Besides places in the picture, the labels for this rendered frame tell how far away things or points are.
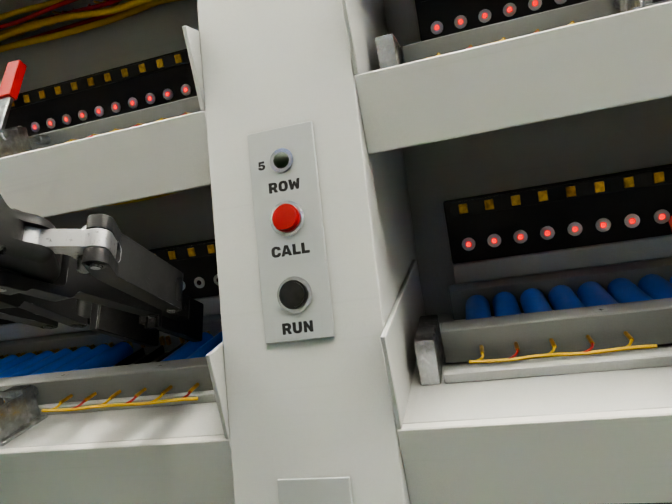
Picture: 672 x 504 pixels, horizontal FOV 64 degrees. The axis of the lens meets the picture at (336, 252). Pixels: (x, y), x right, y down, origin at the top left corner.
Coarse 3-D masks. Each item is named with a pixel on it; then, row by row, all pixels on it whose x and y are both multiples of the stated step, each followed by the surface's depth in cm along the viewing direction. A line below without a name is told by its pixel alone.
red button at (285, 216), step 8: (280, 208) 30; (288, 208) 30; (296, 208) 30; (272, 216) 30; (280, 216) 30; (288, 216) 30; (296, 216) 29; (280, 224) 30; (288, 224) 29; (296, 224) 29
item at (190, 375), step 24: (192, 360) 37; (0, 384) 40; (24, 384) 39; (48, 384) 39; (72, 384) 38; (96, 384) 38; (120, 384) 37; (144, 384) 37; (168, 384) 36; (192, 384) 36; (72, 408) 37
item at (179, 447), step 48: (0, 336) 56; (48, 432) 35; (96, 432) 34; (144, 432) 33; (192, 432) 31; (0, 480) 34; (48, 480) 33; (96, 480) 32; (144, 480) 31; (192, 480) 31
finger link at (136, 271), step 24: (96, 216) 25; (120, 240) 27; (96, 264) 25; (120, 264) 27; (144, 264) 29; (168, 264) 32; (120, 288) 29; (144, 288) 29; (168, 288) 32; (168, 312) 33
